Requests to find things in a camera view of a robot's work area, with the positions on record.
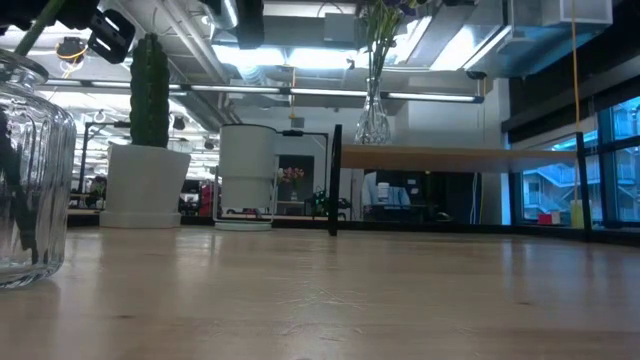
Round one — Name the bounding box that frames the dark artificial tulip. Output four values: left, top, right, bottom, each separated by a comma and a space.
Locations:
13, 0, 69, 57

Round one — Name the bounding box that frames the round ribbed glass vase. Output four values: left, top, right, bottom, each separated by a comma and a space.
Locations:
0, 47, 78, 290

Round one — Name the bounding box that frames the faceted clear glass vase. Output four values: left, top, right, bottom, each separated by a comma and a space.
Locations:
353, 74, 392, 146

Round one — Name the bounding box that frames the wooden shelf board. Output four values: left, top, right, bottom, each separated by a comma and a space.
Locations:
341, 144, 577, 174

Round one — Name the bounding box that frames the green cactus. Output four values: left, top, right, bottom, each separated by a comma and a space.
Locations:
128, 32, 171, 149

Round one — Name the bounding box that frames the long ceiling light bar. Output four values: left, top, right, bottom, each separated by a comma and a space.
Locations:
37, 77, 485, 105

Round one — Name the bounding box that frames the white faceted plant pot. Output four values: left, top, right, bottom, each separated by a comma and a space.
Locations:
98, 143, 192, 230

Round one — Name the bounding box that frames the red chair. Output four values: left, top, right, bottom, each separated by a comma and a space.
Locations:
199, 184, 214, 217

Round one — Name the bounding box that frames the clear pitcher with white insert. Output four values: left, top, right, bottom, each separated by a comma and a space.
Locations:
212, 123, 280, 232

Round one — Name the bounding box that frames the grey ceiling box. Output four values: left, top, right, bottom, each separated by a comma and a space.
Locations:
323, 12, 359, 44

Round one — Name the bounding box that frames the pink flower bouquet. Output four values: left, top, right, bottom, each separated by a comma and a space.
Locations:
279, 167, 306, 201

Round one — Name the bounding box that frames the black device with green parts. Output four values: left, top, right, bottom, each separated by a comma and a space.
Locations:
304, 182, 349, 214

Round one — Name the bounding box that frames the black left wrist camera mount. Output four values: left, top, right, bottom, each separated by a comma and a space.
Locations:
87, 8, 137, 65

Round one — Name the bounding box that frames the wooden shelf with black frame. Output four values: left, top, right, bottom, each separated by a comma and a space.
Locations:
327, 123, 595, 242

